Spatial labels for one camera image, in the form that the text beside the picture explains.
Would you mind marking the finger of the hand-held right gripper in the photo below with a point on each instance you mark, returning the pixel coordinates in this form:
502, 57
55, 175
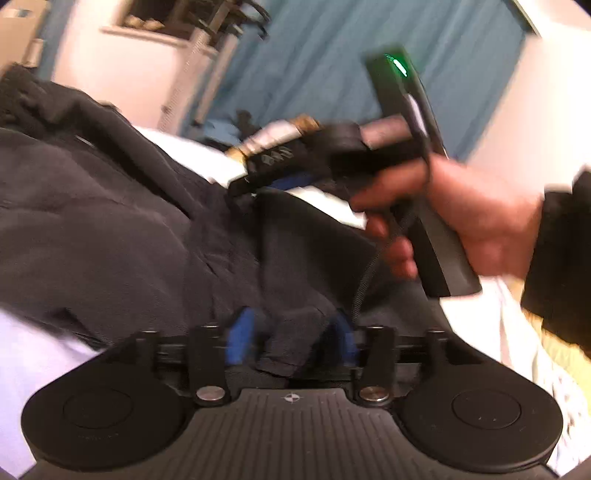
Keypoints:
286, 183

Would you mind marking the person's right hand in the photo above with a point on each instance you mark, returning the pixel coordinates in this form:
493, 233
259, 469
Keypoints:
475, 217

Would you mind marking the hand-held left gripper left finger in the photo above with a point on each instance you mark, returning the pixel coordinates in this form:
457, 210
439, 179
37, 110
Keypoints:
240, 337

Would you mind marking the white radiator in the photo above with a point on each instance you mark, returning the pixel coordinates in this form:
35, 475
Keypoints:
194, 78

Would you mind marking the black garment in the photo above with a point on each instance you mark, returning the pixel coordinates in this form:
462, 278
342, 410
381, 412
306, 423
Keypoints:
115, 207

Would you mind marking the dark window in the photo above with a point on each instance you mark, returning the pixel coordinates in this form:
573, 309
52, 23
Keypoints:
152, 11

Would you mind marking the blue cloth heap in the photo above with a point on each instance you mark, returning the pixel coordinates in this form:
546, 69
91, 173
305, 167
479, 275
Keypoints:
226, 127

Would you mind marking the dark metal rack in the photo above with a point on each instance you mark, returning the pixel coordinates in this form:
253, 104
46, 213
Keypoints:
231, 16

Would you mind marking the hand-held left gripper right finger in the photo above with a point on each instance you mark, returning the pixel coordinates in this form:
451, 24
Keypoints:
344, 339

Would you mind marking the narrow blue curtain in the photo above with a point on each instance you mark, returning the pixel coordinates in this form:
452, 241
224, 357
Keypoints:
57, 32

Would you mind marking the white bed sheet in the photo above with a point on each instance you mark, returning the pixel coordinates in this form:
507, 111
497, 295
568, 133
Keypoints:
32, 369

